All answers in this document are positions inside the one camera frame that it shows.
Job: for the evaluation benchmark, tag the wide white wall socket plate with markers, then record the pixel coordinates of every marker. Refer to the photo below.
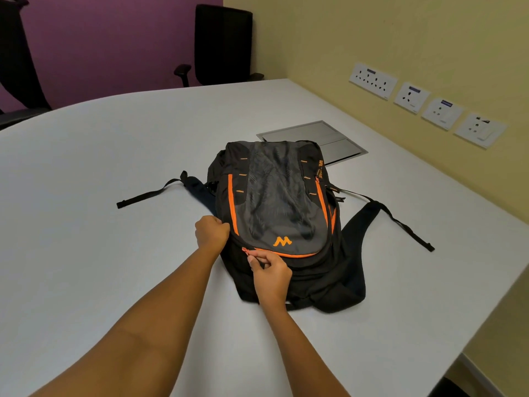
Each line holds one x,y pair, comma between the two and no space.
373,80

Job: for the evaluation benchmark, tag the person's right hand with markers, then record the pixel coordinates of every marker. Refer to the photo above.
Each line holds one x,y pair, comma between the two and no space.
270,276

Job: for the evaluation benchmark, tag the person's left hand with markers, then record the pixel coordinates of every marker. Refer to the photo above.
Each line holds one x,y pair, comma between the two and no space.
210,234

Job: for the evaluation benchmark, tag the person's left forearm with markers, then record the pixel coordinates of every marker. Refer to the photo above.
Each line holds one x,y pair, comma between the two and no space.
132,339

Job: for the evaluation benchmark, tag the person's right thumb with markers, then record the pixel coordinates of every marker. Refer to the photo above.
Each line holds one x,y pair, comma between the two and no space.
261,254

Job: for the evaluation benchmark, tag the black and orange backpack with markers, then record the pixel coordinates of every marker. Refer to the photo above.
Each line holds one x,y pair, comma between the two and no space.
281,219

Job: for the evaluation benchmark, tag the person's right forearm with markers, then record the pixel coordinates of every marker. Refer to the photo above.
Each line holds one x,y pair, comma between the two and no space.
299,351

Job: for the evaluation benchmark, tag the person's left fingers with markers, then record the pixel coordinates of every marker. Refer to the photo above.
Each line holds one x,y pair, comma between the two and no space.
215,221

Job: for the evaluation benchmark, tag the black office chair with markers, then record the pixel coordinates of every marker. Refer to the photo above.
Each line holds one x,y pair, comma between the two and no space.
221,45
18,61

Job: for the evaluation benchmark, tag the white wall switch plate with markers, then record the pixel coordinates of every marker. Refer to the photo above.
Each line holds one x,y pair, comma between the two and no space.
480,130

